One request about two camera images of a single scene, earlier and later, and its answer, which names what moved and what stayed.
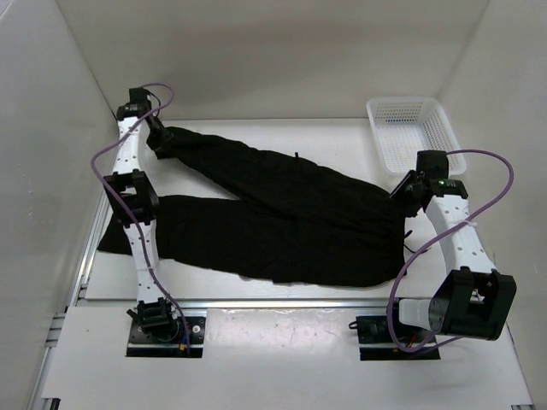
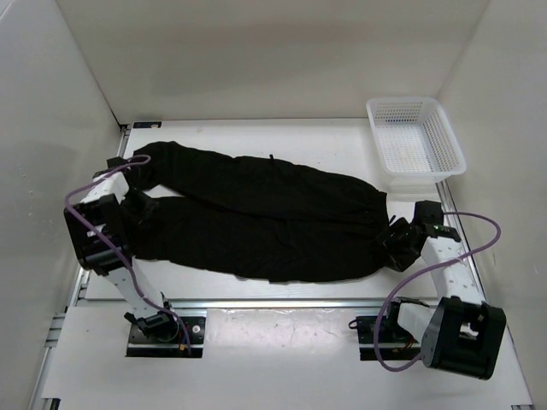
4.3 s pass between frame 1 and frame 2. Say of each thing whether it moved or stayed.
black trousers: moved
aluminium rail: stayed
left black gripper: moved
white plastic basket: stayed
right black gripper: moved
